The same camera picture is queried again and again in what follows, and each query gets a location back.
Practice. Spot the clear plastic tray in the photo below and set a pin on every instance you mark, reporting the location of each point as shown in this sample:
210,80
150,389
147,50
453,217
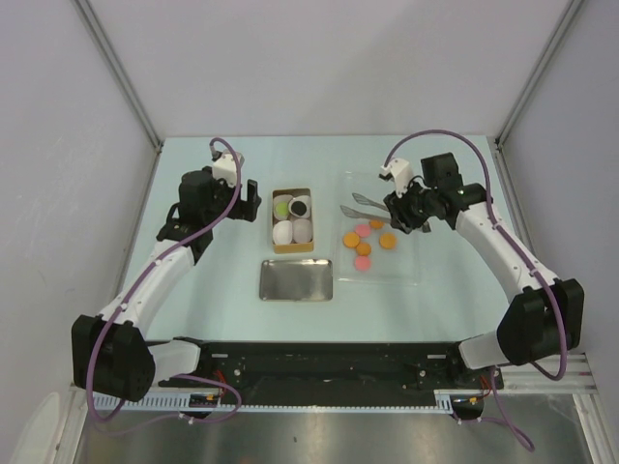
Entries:
389,266

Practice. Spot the gold cookie tin box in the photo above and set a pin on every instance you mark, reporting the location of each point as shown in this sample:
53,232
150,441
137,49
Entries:
293,248

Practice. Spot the left corner frame post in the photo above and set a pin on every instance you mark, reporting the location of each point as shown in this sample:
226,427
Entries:
117,70

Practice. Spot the orange flower cookie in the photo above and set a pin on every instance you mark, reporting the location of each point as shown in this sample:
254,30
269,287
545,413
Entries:
363,249
376,224

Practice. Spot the black sandwich cookie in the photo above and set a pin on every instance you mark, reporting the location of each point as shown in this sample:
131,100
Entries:
299,209

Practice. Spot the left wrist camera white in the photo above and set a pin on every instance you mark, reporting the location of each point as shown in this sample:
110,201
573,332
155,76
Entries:
224,169

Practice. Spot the white paper cup far-left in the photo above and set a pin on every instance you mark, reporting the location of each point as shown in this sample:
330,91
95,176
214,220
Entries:
281,198

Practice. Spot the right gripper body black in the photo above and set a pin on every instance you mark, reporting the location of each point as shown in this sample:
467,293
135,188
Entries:
411,209

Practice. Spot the orange flower cookie lower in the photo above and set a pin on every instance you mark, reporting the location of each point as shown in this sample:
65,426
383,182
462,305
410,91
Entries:
363,249

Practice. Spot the corner frame post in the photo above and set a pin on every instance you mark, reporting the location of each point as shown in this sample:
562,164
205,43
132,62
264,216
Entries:
557,37
117,70

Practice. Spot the aluminium frame rail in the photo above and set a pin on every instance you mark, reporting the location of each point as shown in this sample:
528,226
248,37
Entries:
577,379

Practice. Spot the white slotted cable duct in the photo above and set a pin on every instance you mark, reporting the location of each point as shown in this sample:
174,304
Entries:
202,402

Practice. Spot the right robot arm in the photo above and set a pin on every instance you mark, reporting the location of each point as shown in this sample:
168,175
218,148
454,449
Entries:
544,316

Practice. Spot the orange flower cookie upper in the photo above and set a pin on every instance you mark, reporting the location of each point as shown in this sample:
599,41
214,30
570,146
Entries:
376,224

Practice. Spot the green sandwich cookie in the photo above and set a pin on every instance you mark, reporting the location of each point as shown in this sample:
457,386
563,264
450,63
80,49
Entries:
281,210

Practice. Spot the metal tongs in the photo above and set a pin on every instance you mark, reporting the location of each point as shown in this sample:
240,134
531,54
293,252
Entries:
364,201

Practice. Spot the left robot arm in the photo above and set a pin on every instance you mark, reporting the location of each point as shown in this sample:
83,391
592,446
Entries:
110,353

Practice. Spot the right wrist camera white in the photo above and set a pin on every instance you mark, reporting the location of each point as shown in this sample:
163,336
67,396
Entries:
400,172

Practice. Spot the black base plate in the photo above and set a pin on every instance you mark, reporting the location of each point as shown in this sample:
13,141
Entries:
337,373

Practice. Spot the right corner frame post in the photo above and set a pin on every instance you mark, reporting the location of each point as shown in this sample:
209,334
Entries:
557,37

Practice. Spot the white paper cup far-right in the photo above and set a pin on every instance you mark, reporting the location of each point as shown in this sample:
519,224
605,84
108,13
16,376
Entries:
304,198

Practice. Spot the white paper cup near-left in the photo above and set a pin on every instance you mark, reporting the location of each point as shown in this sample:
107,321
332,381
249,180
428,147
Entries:
283,233

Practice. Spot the silver tin lid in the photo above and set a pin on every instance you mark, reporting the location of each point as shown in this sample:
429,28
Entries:
296,280

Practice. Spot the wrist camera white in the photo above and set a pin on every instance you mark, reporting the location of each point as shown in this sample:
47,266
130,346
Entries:
400,172
224,169

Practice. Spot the white paper cup near-right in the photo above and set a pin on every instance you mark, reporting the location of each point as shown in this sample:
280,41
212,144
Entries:
302,231

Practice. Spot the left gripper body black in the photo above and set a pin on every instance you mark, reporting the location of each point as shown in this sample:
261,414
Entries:
224,196

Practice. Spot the pink sandwich cookie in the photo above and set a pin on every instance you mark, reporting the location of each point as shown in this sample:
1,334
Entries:
362,263
363,230

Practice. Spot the orange round biscuit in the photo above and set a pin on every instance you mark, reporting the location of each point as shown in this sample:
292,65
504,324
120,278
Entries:
388,241
351,239

